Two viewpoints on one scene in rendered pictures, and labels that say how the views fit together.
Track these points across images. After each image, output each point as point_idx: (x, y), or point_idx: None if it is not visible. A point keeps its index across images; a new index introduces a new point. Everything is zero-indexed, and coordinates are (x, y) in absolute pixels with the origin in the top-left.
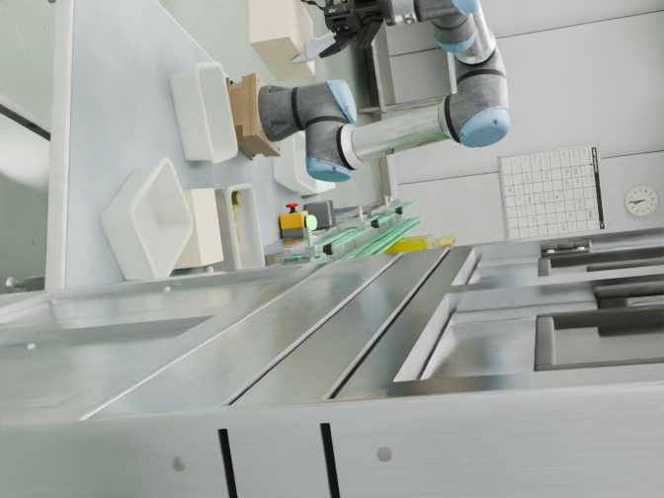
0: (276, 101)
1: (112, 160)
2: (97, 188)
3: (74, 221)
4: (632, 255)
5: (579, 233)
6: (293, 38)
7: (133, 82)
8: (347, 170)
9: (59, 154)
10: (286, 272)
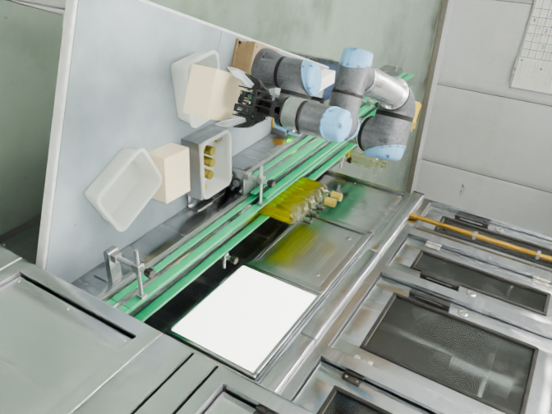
0: (264, 67)
1: (101, 149)
2: (84, 174)
3: (59, 204)
4: None
5: (286, 405)
6: (214, 114)
7: (131, 85)
8: (296, 133)
9: (52, 162)
10: (127, 332)
